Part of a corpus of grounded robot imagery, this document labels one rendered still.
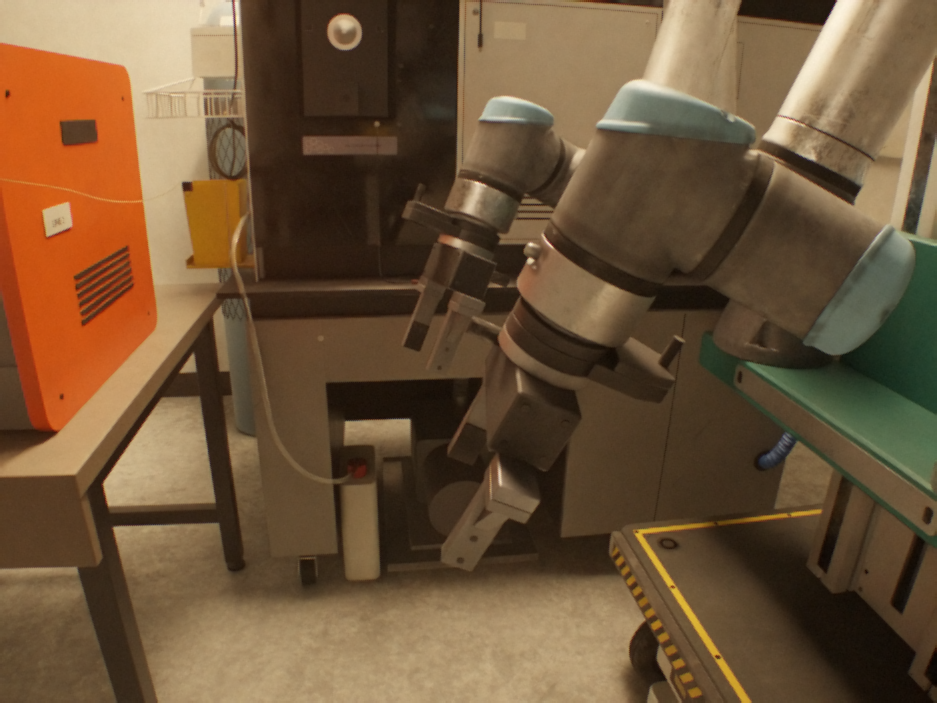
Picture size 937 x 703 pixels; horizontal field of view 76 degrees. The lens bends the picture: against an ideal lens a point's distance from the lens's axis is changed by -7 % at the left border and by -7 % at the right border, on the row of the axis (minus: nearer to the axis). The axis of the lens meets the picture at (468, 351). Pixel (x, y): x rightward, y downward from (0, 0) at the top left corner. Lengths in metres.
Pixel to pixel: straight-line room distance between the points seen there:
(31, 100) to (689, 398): 1.30
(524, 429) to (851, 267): 0.23
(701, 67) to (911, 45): 0.34
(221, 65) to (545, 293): 1.28
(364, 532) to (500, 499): 1.15
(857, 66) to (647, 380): 0.28
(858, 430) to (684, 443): 0.73
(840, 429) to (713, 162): 0.53
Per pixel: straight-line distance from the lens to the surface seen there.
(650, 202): 0.41
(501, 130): 0.83
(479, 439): 0.59
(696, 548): 1.29
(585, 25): 1.36
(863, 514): 1.20
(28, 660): 1.67
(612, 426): 1.46
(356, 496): 1.51
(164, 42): 2.53
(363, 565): 1.62
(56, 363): 0.86
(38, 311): 0.83
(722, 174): 0.41
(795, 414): 0.95
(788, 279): 0.42
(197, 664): 1.52
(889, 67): 0.57
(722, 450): 1.62
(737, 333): 1.05
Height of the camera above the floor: 1.05
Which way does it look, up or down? 20 degrees down
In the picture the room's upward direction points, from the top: 1 degrees clockwise
